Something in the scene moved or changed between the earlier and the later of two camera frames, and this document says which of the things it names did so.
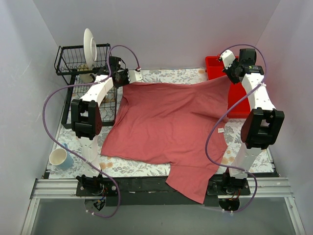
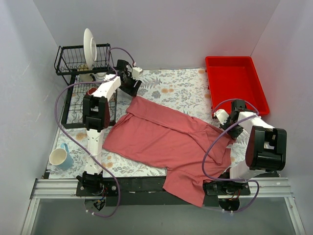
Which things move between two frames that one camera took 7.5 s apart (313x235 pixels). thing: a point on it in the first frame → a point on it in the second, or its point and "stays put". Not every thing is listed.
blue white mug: x=61 y=158 stays put
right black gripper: x=231 y=73 → x=231 y=126
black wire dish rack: x=91 y=72 stays put
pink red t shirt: x=179 y=125 stays put
